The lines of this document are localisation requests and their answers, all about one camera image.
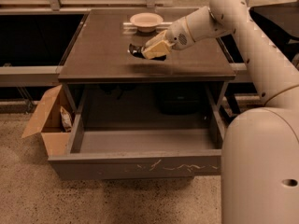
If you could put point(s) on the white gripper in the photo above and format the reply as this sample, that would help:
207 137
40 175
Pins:
177 35

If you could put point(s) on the black chocolate bar wrapper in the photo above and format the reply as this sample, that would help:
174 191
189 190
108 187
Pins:
136 51

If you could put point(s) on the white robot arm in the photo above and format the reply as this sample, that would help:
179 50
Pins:
260 150

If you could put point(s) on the grey cabinet with glossy top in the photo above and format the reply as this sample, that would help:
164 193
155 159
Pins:
100 59

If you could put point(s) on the open grey top drawer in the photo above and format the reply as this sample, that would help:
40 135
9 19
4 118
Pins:
127 137

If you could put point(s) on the white ceramic bowl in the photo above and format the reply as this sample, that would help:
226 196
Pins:
146 22

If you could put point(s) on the crumpled packet in box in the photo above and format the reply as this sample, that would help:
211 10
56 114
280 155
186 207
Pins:
66 119

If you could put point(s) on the open cardboard box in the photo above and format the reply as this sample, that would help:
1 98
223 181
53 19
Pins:
47 120

